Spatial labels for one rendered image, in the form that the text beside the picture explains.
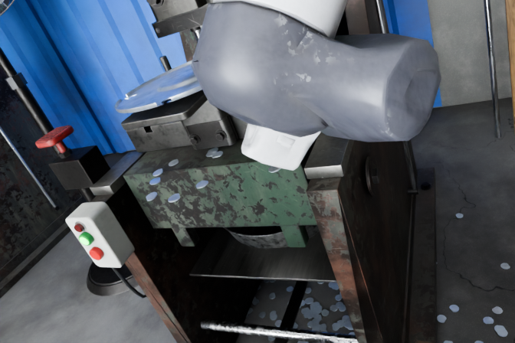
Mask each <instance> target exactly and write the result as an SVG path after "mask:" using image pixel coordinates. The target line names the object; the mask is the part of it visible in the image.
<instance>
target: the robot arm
mask: <svg viewBox="0 0 515 343"><path fill-rule="evenodd" d="M347 1H348V0H213V3H208V7H207V11H206V13H205V18H204V21H203V24H202V29H201V32H200V35H199V38H198V43H197V46H196V49H195V53H194V57H193V59H192V64H191V68H192V70H193V72H194V74H195V76H196V78H197V80H198V82H199V84H200V86H201V88H202V90H203V92H204V94H205V96H206V98H207V99H208V101H209V103H210V104H212V105H213V106H215V107H217V108H219V109H221V110H223V111H225V112H226V113H228V114H230V115H232V116H234V117H236V118H238V119H240V120H242V121H244V122H246V123H247V124H248V126H247V129H246V133H245V136H244V141H243V143H242V146H241V151H242V153H243V154H244V155H246V156H248V157H250V158H252V159H254V160H256V161H259V162H261V163H263V164H266V165H271V166H274V167H277V168H284V169H289V170H294V169H296V168H298V166H299V164H300V163H301V161H302V160H303V157H304V156H305V155H306V153H307V150H308V149H309V148H310V147H311V145H312V144H313V142H314V141H315V139H316V138H317V136H318V135H319V134H320V133H321V132H322V133H323V134H325V135H326V136H333V137H338V138H343V139H352V140H357V141H362V142H393V141H408V140H410V139H412V138H413V137H415V136H416V135H418V134H419V133H420V132H421V131H422V129H423V128H424V126H425V125H426V123H427V121H428V120H429V118H430V116H431V111H432V109H433V106H434V103H435V98H436V96H437V92H438V88H439V85H440V82H441V72H440V67H439V62H438V54H437V53H436V51H435V49H434V48H433V47H432V46H431V44H430V43H429V41H428V40H424V39H419V38H412V37H407V36H403V35H399V34H391V33H388V34H352V35H336V32H337V30H338V27H339V25H340V21H341V18H342V16H343V12H344V10H345V7H346V3H347Z"/></svg>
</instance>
